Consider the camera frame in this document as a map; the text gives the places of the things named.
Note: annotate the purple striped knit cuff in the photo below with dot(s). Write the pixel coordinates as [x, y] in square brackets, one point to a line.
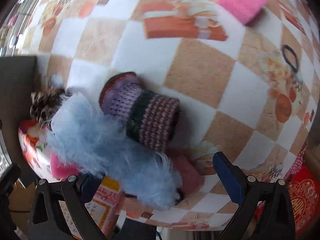
[149, 118]

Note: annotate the pink patterned carton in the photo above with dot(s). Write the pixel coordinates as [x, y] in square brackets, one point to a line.
[105, 205]

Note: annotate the red embroidered cushion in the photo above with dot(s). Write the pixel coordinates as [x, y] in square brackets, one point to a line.
[304, 193]

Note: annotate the white open storage box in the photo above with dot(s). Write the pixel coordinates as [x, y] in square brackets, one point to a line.
[17, 84]

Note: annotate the leopard print scrunchie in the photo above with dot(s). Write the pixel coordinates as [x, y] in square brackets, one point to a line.
[44, 105]

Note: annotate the red checkered cloth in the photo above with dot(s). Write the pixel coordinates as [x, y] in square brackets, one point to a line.
[296, 166]

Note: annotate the pink sponge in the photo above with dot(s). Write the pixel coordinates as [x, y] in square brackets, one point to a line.
[245, 11]
[62, 171]

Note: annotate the light blue fluffy scrunchie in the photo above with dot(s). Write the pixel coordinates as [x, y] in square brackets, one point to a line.
[82, 135]

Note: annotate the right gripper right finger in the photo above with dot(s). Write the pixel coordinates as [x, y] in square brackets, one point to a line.
[277, 218]

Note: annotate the pink fuzzy sock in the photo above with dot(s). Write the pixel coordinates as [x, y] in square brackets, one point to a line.
[192, 181]

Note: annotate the checkered tablecloth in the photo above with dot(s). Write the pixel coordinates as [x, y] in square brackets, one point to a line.
[250, 91]

